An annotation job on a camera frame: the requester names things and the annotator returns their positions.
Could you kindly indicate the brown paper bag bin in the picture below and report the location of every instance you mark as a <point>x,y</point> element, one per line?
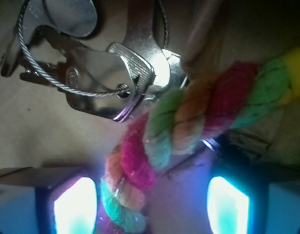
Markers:
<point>39,128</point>

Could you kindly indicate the round grey key tag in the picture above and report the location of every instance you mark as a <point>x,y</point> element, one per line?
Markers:
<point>77,18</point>

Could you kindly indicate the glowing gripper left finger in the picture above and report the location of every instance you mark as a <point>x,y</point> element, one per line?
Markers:
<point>66,201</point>

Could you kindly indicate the silver key with square head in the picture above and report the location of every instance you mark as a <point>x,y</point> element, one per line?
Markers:
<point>108,84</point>

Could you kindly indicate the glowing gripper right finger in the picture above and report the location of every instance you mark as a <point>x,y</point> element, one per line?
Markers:
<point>236,195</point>

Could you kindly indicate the small silver key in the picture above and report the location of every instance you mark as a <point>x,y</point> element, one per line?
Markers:
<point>31,16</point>

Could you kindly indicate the large silver key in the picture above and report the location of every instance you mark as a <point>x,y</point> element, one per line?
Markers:
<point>139,38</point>

